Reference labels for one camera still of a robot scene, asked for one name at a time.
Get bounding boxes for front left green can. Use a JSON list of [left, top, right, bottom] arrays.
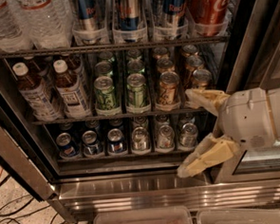
[[94, 76, 120, 116]]

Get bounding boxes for right water bottle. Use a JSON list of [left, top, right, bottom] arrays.
[[17, 0, 72, 49]]

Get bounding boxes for right silver can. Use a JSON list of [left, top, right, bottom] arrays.
[[178, 122, 198, 150]]

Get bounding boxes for left clear plastic bin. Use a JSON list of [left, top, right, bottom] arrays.
[[94, 206, 193, 224]]

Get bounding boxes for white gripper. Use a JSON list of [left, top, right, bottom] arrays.
[[177, 87, 276, 178]]

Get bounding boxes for water bottle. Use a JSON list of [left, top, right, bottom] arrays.
[[17, 0, 72, 49], [0, 0, 32, 52]]

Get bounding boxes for left water bottle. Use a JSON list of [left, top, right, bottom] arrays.
[[0, 0, 32, 52]]

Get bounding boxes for front right green can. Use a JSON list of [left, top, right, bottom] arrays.
[[126, 73, 149, 113]]

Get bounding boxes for right pepsi can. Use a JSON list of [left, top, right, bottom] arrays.
[[107, 128, 127, 156]]

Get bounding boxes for front right orange can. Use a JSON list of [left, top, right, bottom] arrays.
[[185, 69, 213, 90]]

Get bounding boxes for stainless steel fridge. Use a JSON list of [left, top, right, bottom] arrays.
[[0, 0, 280, 223]]

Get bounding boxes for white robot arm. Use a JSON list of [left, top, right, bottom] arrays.
[[177, 87, 280, 177]]

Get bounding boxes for green can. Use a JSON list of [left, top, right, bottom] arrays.
[[94, 61, 113, 78], [126, 60, 145, 75], [94, 76, 120, 116], [126, 73, 149, 113]]

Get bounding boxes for pepsi can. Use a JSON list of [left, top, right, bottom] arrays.
[[56, 133, 80, 159], [107, 128, 127, 156], [82, 130, 103, 158]]

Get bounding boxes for orange can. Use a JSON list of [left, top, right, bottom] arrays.
[[185, 69, 213, 90], [157, 71, 179, 110], [156, 58, 176, 74], [181, 55, 205, 84]]

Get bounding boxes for left front tea bottle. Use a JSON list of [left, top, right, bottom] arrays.
[[12, 62, 64, 121]]

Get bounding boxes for right front tea bottle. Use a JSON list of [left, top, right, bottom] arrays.
[[53, 60, 90, 119]]

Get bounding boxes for left pepsi can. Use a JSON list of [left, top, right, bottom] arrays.
[[56, 133, 80, 159]]

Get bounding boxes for front left orange can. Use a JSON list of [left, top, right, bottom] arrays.
[[157, 71, 179, 110]]

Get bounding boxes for silver can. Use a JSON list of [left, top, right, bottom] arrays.
[[131, 127, 151, 155], [156, 124, 175, 154], [178, 122, 198, 150]]

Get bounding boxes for open fridge door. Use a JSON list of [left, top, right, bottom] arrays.
[[0, 126, 54, 200]]

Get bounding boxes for clear plastic bin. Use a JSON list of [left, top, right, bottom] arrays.
[[196, 208, 280, 224], [94, 206, 193, 224]]

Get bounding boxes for middle pepsi can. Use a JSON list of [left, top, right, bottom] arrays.
[[82, 130, 103, 158]]

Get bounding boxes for red coca cola can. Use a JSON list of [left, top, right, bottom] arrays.
[[188, 0, 230, 37]]

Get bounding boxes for right glass fridge door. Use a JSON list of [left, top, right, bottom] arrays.
[[212, 29, 280, 183]]

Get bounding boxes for left silver can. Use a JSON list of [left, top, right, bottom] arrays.
[[131, 127, 151, 155]]

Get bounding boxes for right clear plastic bin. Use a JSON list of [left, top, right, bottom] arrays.
[[196, 208, 280, 224]]

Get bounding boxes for middle silver can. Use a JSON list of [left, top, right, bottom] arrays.
[[156, 124, 175, 154]]

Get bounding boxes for tea bottle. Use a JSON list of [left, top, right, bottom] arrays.
[[12, 62, 64, 121], [53, 60, 90, 119]]

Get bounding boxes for redbull can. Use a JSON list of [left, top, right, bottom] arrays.
[[114, 0, 142, 43], [150, 0, 187, 41], [69, 0, 107, 46]]

